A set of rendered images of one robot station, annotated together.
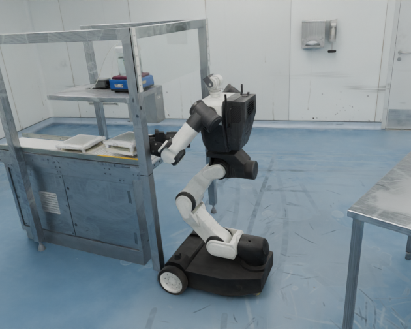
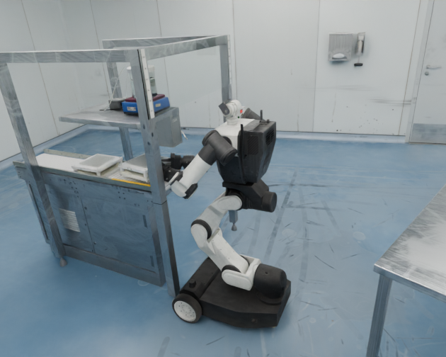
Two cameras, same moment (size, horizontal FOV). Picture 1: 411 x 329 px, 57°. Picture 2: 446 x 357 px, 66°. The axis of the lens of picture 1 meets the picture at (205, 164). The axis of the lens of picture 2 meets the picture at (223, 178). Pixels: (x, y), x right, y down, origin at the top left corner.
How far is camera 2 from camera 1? 0.40 m
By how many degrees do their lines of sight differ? 4
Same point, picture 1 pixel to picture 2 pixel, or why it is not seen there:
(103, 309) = (116, 336)
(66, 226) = (86, 243)
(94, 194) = (110, 215)
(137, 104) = (149, 130)
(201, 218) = (216, 246)
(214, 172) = (229, 202)
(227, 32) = (254, 44)
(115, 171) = (129, 195)
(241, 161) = (258, 193)
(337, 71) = (363, 84)
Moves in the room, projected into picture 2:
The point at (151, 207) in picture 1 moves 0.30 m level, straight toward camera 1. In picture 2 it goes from (164, 236) to (164, 268)
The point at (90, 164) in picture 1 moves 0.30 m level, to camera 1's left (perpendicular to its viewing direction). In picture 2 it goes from (105, 187) to (59, 189)
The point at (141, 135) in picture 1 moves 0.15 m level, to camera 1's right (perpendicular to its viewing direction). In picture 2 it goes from (153, 163) to (180, 161)
